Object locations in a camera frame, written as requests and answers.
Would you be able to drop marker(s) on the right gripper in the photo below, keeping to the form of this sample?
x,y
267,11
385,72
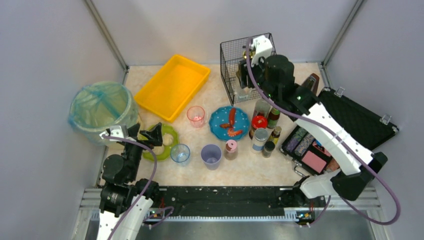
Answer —
x,y
245,71

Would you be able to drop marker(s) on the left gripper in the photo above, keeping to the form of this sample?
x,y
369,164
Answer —
x,y
143,139

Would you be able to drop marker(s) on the black cap dark bottle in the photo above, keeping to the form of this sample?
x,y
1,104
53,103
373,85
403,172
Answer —
x,y
262,108

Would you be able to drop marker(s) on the red lid sauce jar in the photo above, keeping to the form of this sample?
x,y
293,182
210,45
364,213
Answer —
x,y
258,121

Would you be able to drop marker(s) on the yellow cap sauce bottle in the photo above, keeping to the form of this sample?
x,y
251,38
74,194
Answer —
x,y
273,118

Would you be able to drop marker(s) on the silver lid white can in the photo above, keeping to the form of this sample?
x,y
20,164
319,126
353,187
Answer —
x,y
259,139

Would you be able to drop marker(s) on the gold pump clear bottle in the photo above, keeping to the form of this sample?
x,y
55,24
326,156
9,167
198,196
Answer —
x,y
244,93

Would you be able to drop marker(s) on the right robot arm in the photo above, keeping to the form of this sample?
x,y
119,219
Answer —
x,y
273,78

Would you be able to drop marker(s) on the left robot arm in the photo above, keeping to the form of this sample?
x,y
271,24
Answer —
x,y
125,201

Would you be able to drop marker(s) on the white steamed bun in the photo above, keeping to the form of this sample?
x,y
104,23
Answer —
x,y
158,150
167,139

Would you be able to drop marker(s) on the green dotted plate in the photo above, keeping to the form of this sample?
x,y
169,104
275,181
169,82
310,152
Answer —
x,y
168,129

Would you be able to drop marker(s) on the blue transparent cup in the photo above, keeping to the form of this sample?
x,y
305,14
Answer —
x,y
180,154

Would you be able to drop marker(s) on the red sausage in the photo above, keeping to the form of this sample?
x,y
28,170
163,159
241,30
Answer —
x,y
231,116

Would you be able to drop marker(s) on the blue dotted plate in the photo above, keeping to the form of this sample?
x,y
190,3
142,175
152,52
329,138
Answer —
x,y
220,116

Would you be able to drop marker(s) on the pink transparent cup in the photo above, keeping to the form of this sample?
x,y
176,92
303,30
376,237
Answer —
x,y
196,116

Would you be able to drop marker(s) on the yellow plastic tray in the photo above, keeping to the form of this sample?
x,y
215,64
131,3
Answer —
x,y
170,90

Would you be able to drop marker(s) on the sliced sausage piece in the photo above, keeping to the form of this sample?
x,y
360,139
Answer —
x,y
231,132

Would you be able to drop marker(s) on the purple plastic cup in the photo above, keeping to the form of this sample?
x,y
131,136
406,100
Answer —
x,y
211,155

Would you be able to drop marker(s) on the trash bin with green bag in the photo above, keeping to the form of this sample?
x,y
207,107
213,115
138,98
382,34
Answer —
x,y
98,106

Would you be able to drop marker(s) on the small yellow oil bottle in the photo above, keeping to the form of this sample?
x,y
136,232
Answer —
x,y
275,135

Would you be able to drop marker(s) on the brown metronome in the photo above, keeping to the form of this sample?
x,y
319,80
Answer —
x,y
312,83

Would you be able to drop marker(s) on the small black lid jar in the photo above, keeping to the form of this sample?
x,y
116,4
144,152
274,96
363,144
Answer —
x,y
268,148

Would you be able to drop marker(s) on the pink lid spice jar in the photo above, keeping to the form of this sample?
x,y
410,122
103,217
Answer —
x,y
231,149

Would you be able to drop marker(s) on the black poker chip case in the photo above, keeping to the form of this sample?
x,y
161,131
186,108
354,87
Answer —
x,y
365,126

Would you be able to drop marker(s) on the black wire rack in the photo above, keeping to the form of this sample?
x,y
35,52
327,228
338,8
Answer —
x,y
231,53

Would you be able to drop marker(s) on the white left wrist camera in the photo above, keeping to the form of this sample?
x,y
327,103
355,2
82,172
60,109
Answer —
x,y
115,131

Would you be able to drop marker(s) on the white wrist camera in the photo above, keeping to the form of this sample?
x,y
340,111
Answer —
x,y
115,131
262,48

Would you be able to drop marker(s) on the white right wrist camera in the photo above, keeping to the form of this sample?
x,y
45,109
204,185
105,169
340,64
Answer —
x,y
262,48

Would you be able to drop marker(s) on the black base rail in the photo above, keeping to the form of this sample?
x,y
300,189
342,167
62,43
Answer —
x,y
241,203

